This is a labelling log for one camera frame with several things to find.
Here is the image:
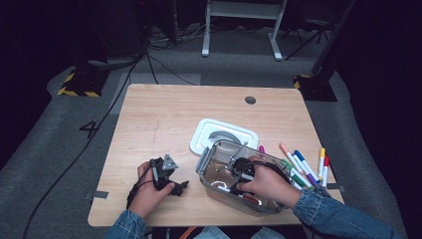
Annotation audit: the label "grey tape strip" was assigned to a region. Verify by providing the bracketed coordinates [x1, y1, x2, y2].
[326, 182, 345, 193]
[85, 190, 109, 201]

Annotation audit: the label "bundle of floor cables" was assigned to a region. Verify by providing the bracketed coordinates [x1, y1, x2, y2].
[148, 23, 213, 51]

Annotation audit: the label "clear plastic storage box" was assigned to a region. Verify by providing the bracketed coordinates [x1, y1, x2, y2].
[195, 138, 293, 217]

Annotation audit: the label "yellow cap marker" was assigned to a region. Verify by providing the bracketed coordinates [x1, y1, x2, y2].
[317, 147, 327, 180]

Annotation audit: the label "orange cable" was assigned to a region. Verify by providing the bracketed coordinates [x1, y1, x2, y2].
[178, 226, 197, 239]

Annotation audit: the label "white box lid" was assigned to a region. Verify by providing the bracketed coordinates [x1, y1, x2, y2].
[189, 118, 260, 157]

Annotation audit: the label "black tripod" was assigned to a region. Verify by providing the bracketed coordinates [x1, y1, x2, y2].
[285, 13, 332, 62]

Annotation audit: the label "pink cap marker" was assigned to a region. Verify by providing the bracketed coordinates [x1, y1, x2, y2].
[279, 142, 313, 188]

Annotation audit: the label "purple cap marker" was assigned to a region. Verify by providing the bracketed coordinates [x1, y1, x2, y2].
[291, 152, 319, 187]

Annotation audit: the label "thick black floor cable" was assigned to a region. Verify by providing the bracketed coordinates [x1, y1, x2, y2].
[21, 49, 143, 239]

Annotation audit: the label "dark slanted post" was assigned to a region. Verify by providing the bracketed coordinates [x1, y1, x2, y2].
[312, 0, 358, 78]

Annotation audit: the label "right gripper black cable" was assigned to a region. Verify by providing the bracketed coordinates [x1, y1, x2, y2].
[253, 160, 291, 183]

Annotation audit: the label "black yellow striped stand base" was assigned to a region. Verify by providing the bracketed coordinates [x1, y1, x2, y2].
[57, 68, 110, 98]
[293, 74, 338, 103]

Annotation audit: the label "white desk frame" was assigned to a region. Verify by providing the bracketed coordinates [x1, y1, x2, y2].
[201, 0, 289, 62]

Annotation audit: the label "person's legs in jeans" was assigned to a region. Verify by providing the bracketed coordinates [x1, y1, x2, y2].
[193, 226, 287, 239]

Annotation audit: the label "bright green cap marker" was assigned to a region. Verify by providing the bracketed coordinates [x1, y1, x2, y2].
[282, 158, 297, 172]

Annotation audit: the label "person's left hand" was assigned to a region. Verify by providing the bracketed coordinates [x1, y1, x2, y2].
[128, 161, 177, 218]

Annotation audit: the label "thin black floor cable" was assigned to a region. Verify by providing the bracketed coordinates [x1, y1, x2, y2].
[145, 54, 197, 86]

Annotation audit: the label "person's right hand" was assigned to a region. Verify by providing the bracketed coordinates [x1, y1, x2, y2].
[237, 155, 302, 210]

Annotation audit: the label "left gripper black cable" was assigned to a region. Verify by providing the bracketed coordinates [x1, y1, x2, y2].
[126, 162, 156, 209]

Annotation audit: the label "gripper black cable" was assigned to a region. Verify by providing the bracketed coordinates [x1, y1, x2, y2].
[126, 162, 156, 209]
[253, 160, 291, 183]

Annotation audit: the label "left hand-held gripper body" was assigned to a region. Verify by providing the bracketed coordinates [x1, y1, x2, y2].
[149, 153, 180, 192]

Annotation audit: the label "dark green cap marker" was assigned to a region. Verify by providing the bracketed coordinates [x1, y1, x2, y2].
[288, 167, 309, 188]

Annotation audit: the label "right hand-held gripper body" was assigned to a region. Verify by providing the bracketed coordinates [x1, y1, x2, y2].
[228, 141, 257, 187]

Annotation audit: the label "dark red cap marker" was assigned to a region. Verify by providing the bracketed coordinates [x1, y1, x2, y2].
[217, 184, 263, 205]

